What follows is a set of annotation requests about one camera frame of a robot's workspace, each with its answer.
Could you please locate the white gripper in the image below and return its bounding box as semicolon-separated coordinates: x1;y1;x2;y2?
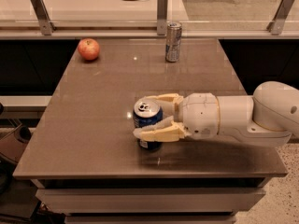
133;93;220;142

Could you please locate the blue pepsi can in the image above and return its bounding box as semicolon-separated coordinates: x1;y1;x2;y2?
133;98;163;150

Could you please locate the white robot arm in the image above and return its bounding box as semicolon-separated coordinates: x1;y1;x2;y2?
134;81;299;147

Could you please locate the silver energy drink can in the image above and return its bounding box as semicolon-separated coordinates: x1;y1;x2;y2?
165;22;182;63

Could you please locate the red apple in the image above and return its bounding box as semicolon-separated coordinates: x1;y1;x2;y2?
78;38;100;61

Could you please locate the grey table drawer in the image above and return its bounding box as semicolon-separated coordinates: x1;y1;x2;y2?
36;188;265;214

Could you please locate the dark object at left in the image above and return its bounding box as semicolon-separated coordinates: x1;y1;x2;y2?
0;123;32;166

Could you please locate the middle metal bracket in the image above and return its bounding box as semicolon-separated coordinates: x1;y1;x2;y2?
157;0;168;35

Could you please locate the metal bracket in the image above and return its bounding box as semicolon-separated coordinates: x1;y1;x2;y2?
157;0;168;35
30;0;55;35
266;0;295;35

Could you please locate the right metal bracket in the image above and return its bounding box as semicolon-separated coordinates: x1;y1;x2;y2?
266;0;295;35

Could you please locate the left metal bracket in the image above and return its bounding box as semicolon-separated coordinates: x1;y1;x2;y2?
30;0;55;35

